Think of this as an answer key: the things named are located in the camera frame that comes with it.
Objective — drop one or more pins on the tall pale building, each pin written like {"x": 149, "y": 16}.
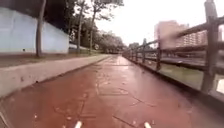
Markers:
{"x": 166, "y": 28}

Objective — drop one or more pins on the canal water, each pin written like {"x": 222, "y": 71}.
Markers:
{"x": 186, "y": 75}

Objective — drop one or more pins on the robot's own part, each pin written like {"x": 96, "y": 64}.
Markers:
{"x": 147, "y": 125}
{"x": 78, "y": 124}

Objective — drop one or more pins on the bare dirt strip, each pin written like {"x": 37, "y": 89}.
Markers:
{"x": 20, "y": 60}

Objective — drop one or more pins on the brown wooden railing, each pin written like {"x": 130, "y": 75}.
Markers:
{"x": 210, "y": 50}

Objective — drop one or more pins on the grey concrete kerb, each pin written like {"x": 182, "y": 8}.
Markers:
{"x": 186, "y": 90}

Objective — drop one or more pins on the row of trees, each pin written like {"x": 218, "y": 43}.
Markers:
{"x": 40, "y": 33}

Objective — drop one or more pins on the grey concrete low wall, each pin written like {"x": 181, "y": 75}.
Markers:
{"x": 33, "y": 71}

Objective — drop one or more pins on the pale blue wall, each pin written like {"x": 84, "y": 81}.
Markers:
{"x": 16, "y": 33}

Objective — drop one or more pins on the red stone-patterned path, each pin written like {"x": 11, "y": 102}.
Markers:
{"x": 113, "y": 90}

